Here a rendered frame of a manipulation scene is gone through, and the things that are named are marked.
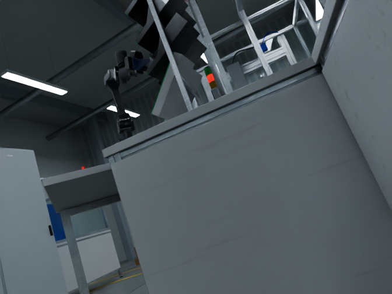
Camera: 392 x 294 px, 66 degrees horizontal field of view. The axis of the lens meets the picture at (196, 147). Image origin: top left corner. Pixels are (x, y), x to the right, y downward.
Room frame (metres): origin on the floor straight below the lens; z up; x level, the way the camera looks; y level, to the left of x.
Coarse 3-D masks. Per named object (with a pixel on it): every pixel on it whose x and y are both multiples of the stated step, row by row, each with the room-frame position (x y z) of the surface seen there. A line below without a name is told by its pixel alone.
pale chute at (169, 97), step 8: (176, 56) 1.15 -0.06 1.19; (184, 56) 1.16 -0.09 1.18; (184, 64) 1.19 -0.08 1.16; (192, 64) 1.24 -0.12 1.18; (168, 72) 1.17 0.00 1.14; (184, 72) 1.22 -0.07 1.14; (168, 80) 1.17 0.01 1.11; (176, 80) 1.19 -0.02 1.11; (160, 88) 1.19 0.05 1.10; (168, 88) 1.18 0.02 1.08; (176, 88) 1.22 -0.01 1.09; (160, 96) 1.19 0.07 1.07; (168, 96) 1.20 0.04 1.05; (176, 96) 1.25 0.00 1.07; (160, 104) 1.20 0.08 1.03; (168, 104) 1.23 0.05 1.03; (176, 104) 1.28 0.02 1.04; (152, 112) 1.22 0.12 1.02; (160, 112) 1.20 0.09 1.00; (168, 112) 1.26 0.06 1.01; (176, 112) 1.32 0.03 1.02
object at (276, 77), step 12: (312, 60) 0.83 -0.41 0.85; (276, 72) 0.85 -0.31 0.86; (288, 72) 0.85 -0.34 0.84; (300, 72) 0.85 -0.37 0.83; (252, 84) 0.87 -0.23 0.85; (264, 84) 0.86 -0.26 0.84; (228, 96) 0.88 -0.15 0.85; (240, 96) 0.88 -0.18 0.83; (204, 108) 0.90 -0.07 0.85; (216, 108) 0.90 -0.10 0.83; (168, 120) 0.92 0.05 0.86; (180, 120) 0.92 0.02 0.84; (192, 120) 0.92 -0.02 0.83; (144, 132) 0.94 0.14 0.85; (156, 132) 0.93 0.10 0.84; (120, 144) 0.96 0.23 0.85; (132, 144) 0.95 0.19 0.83; (108, 156) 0.98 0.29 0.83
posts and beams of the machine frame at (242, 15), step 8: (240, 0) 2.18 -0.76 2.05; (320, 0) 2.04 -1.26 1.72; (240, 8) 2.30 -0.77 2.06; (240, 16) 2.34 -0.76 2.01; (248, 24) 2.31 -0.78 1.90; (248, 32) 2.32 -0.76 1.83; (256, 40) 2.31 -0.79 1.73; (256, 48) 2.32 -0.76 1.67; (264, 56) 2.31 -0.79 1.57; (264, 64) 2.32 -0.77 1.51
